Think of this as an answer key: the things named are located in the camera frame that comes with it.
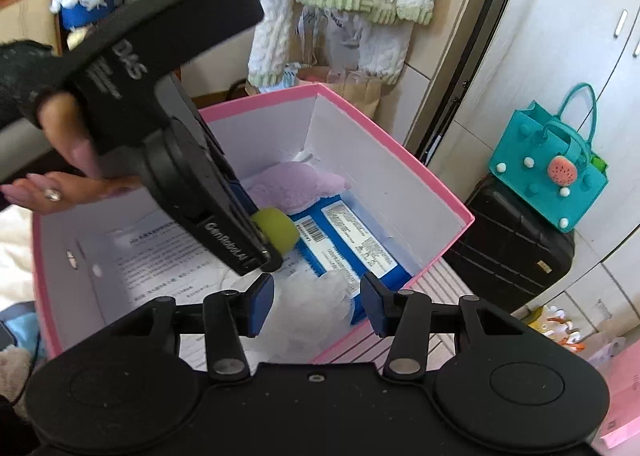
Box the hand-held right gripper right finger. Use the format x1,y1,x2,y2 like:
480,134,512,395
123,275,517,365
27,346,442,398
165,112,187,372
360,271,526,384

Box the white mesh bath pouf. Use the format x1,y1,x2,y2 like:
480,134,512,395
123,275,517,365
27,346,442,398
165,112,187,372
255,266,366,364

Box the pink shopping bag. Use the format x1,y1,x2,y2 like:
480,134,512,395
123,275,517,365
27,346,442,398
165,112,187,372
597,336,640,449

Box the white fleece pants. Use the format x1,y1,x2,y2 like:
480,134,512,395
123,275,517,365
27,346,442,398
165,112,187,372
247,0,413,86

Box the brown paper bag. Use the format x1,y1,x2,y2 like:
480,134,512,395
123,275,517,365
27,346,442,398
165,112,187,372
295,66,386,119

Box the pink cardboard box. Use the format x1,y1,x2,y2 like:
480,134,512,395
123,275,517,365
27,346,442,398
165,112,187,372
31,82,476,367

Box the person's left hand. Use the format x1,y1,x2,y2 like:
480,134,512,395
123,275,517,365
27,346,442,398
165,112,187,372
0,90,149,215

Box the light wooden board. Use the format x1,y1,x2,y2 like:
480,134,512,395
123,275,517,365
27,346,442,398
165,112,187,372
400,0,516,147

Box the striped tablecloth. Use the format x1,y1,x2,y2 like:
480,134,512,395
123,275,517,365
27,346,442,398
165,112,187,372
180,256,476,367

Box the orange and white packets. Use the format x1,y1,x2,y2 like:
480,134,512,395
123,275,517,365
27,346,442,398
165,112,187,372
525,303,586,352

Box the printed paper sheet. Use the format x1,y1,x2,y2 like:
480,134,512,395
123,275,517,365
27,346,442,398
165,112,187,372
65,221,251,317

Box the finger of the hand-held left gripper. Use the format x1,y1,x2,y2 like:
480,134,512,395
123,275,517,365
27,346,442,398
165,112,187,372
160,76,261,219
192,208,286,277

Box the purple plush cloth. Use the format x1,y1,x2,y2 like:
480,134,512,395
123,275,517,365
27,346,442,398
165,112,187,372
245,161,351,214

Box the black clothes rack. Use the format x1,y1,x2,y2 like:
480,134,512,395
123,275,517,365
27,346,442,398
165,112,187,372
415,0,533,169

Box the teal felt handbag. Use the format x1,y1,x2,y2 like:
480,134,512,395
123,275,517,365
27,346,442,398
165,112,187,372
488,82,610,233

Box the clear plastic bag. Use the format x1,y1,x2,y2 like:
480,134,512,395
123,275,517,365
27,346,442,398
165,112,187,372
580,331,626,372

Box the black suitcase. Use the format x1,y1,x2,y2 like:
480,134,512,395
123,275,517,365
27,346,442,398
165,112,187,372
445,175,576,314

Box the blue wipes packet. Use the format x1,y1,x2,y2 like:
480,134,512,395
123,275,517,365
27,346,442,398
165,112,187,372
290,193,413,327

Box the green makeup sponge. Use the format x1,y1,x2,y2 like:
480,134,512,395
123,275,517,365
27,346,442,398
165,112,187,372
251,207,301,254

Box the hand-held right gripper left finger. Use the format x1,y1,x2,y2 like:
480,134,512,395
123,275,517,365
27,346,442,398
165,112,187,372
127,274,276,384

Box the light wooden wardrobe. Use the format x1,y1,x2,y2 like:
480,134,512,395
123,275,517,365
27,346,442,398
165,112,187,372
405,0,640,337

